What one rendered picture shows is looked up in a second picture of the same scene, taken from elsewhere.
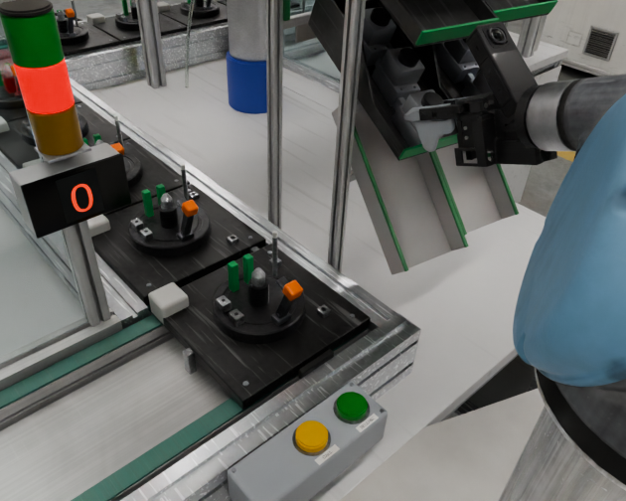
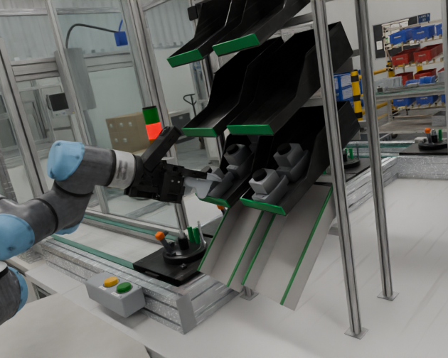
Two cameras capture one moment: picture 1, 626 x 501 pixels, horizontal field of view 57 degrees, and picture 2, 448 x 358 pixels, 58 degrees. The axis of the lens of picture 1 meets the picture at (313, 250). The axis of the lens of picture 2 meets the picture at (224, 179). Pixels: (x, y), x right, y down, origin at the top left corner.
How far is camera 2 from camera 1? 1.35 m
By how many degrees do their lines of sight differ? 82
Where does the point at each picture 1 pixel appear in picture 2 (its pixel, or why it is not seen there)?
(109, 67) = (434, 167)
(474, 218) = (276, 291)
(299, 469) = (98, 283)
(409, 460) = (124, 342)
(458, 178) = (289, 258)
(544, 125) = not seen: hidden behind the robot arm
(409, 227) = (233, 259)
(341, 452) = (104, 293)
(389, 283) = (267, 315)
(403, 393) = (168, 334)
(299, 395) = (136, 276)
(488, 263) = not seen: outside the picture
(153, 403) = not seen: hidden behind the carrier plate
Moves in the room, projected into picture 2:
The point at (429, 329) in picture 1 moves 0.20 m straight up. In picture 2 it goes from (222, 338) to (207, 264)
